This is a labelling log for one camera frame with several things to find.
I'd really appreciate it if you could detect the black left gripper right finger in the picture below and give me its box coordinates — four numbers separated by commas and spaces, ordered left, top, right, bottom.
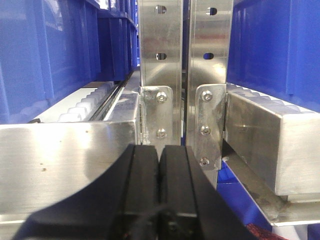
149, 145, 256, 240

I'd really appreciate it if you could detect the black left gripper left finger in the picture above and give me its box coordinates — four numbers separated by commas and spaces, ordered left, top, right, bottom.
14, 145, 159, 240

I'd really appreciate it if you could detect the blue bin on left shelf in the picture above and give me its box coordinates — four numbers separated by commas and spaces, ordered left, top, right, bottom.
0, 0, 138, 124

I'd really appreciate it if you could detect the blue bin on shelf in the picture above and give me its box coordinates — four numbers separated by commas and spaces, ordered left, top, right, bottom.
0, 0, 138, 124
227, 0, 320, 112

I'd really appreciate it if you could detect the blue bin on right shelf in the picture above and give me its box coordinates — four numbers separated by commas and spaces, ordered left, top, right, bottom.
227, 0, 320, 112

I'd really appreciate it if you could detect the blue bin lower right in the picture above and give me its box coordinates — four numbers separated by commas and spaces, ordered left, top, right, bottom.
217, 162, 272, 231

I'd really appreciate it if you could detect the white roller track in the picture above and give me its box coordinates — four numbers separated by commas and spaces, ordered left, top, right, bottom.
56, 82, 115, 123

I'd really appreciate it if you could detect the left steel shelf frame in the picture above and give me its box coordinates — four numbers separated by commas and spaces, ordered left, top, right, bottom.
0, 0, 184, 240

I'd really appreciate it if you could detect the steel shelf frame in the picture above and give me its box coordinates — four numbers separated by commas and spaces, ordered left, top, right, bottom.
186, 0, 320, 227
0, 0, 184, 240

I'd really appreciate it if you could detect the right steel shelf frame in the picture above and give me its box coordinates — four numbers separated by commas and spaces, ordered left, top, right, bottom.
186, 0, 320, 227

